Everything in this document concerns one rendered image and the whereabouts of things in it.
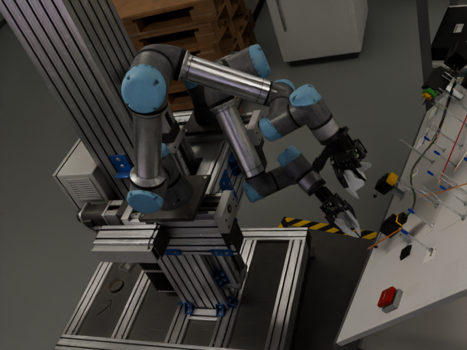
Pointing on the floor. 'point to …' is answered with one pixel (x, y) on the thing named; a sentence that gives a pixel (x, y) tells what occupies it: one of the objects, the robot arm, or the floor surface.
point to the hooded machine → (318, 29)
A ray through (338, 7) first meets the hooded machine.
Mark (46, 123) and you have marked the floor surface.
